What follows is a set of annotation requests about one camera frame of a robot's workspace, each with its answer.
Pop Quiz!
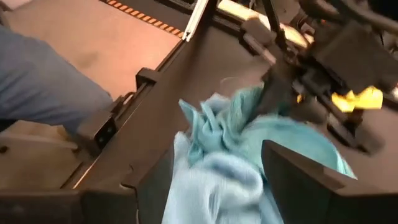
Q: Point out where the blue towel with white tag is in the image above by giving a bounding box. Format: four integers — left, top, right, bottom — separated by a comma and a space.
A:
161, 85, 358, 224

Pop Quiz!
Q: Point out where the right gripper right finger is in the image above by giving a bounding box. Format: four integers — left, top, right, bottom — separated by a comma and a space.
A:
262, 140, 346, 224

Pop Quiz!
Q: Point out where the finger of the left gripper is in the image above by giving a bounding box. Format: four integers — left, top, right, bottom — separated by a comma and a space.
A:
259, 58, 299, 116
326, 108, 385, 156

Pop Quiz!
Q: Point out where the black aluminium table frame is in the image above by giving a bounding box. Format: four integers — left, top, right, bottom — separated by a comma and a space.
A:
60, 0, 289, 190

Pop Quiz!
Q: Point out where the person's leg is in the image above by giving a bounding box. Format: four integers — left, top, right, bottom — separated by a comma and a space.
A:
0, 24, 113, 136

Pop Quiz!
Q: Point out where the hazard-striped black floor mat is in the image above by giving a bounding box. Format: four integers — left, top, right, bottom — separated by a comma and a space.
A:
99, 0, 190, 40

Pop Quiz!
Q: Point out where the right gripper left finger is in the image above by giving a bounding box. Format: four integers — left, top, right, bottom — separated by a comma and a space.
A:
84, 146, 175, 224

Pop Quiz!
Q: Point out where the black frame bracket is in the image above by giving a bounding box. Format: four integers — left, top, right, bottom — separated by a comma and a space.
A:
77, 108, 118, 156
136, 67, 160, 91

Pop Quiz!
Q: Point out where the wooden board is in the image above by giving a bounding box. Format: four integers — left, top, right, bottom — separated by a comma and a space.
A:
217, 0, 312, 49

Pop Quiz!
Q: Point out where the yellow microfiber towel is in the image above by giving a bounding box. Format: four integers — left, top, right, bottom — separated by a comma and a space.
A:
331, 86, 384, 113

